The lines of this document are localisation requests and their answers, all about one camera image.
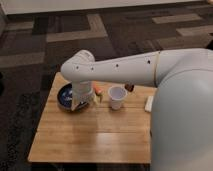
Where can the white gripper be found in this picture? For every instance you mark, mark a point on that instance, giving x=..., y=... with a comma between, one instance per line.
x=82, y=91

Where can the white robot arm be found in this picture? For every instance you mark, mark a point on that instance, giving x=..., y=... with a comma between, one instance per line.
x=182, y=110

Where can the white ceramic cup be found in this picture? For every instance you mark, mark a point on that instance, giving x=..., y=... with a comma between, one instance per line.
x=117, y=95

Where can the orange carrot toy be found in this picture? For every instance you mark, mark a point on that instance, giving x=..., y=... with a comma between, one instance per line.
x=98, y=92

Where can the dark blue bowl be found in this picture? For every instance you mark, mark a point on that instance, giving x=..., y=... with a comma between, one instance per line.
x=64, y=97

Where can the wooden table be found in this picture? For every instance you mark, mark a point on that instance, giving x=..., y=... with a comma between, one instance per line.
x=96, y=134

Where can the white rectangular block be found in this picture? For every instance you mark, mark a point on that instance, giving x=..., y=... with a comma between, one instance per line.
x=148, y=105

